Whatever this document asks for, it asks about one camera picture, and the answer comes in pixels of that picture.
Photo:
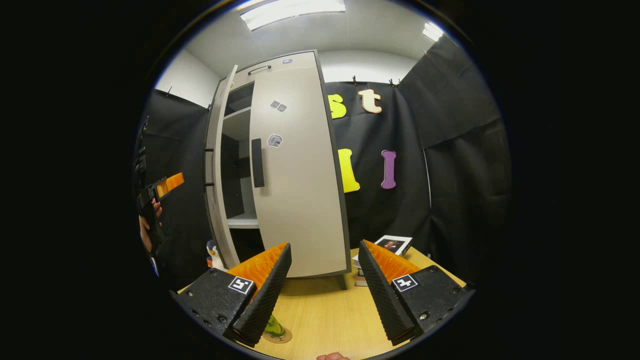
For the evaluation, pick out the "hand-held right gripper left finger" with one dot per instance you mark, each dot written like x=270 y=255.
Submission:
x=267 y=295

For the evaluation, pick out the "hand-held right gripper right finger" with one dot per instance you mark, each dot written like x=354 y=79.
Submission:
x=382 y=295

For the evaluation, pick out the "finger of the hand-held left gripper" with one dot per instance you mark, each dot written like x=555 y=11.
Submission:
x=171 y=183

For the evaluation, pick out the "green label plastic bottle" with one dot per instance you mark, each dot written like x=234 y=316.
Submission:
x=274 y=327

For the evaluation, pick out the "round wooden coaster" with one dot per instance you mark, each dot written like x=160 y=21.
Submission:
x=281 y=339

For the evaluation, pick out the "grey cabinet door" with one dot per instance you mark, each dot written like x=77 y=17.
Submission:
x=216 y=215
x=300 y=200

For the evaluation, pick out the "grey cabinet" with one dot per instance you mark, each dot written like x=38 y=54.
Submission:
x=232 y=180

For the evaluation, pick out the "grey cabinet shelf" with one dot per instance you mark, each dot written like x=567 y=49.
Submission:
x=240 y=114
x=245 y=221

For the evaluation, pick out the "grey cabinet drawer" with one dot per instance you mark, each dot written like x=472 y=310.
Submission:
x=290 y=62

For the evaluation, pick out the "brown book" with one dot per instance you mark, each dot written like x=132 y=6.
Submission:
x=361 y=278

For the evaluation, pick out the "white portrait book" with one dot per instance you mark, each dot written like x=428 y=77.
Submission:
x=392 y=245

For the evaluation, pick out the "penguin figurine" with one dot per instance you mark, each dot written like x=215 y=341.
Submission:
x=215 y=257

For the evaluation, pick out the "black backdrop cloth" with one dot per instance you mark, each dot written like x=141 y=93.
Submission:
x=460 y=175

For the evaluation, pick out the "large ceiling light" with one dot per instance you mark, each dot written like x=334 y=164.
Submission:
x=292 y=12

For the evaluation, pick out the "small ceiling light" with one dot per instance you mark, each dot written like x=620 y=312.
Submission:
x=433 y=31

